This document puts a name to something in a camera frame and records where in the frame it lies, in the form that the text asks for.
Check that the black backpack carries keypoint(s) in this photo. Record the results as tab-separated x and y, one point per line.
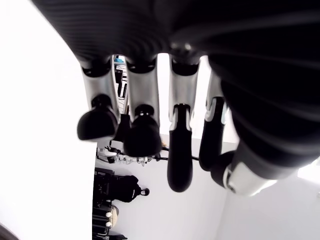
127	187

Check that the round dark brown plate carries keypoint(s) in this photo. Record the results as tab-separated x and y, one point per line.
5	233

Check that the black stacked crates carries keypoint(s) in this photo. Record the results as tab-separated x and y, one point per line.
102	185

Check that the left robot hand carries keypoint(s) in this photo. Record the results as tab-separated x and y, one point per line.
225	50

